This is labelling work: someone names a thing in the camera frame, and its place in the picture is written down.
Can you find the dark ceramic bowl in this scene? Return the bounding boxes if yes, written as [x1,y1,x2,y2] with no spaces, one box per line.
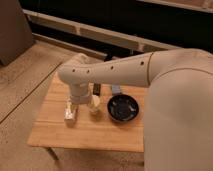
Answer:
[107,94,139,122]

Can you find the brown cabinet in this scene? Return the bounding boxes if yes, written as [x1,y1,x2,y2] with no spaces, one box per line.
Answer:
[0,0,35,66]

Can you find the blue sponge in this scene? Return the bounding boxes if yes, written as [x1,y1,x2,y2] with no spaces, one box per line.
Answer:
[111,85,121,95]

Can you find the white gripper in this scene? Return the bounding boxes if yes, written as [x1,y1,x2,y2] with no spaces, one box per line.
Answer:
[69,83,91,104]

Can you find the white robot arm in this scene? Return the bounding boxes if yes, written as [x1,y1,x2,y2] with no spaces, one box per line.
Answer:
[58,48,213,171]

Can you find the cream ceramic cup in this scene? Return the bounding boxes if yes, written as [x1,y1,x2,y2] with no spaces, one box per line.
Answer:
[88,95,100,114]

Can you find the wooden table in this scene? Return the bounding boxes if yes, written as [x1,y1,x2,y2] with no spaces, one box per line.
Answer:
[28,74,146,153]

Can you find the dark rectangular bar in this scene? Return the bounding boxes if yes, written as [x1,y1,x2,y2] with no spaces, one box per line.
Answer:
[93,84,101,96]

